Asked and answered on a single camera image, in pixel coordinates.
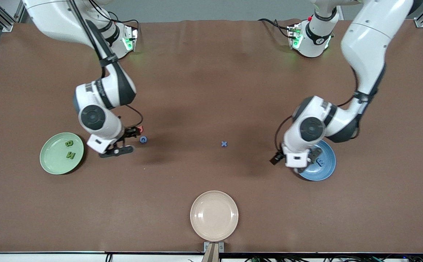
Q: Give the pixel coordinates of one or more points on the white table edge strip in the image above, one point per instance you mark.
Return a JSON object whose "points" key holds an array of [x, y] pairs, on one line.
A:
{"points": [[33, 258]]}

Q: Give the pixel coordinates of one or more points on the brown table mat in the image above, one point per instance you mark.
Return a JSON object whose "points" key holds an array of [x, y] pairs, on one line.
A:
{"points": [[211, 91]]}

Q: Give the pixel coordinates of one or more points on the green letter N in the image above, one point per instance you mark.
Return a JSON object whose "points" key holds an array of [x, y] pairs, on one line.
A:
{"points": [[70, 155]]}

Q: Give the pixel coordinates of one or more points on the blue plate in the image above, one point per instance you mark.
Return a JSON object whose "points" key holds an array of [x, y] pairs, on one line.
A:
{"points": [[326, 171]]}

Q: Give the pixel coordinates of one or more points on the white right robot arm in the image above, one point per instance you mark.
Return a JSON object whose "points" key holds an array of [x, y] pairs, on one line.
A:
{"points": [[106, 123]]}

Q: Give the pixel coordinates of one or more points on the green letter B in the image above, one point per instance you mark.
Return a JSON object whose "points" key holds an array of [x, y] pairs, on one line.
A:
{"points": [[69, 143]]}

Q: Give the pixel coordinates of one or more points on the beige plate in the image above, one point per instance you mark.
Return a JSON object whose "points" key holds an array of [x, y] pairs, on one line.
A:
{"points": [[214, 216]]}

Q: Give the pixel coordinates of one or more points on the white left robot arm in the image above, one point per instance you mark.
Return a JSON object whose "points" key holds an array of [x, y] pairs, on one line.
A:
{"points": [[367, 43]]}

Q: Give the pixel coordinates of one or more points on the green plate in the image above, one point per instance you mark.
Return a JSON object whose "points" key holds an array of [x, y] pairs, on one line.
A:
{"points": [[56, 163]]}

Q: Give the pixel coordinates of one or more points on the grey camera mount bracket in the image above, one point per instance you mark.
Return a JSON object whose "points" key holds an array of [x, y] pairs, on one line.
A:
{"points": [[213, 254]]}

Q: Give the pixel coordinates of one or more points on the blue letter G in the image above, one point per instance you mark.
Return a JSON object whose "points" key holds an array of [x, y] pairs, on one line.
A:
{"points": [[141, 139]]}

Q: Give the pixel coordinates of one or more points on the blue letter m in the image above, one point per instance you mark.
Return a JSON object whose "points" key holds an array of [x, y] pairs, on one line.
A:
{"points": [[321, 161]]}

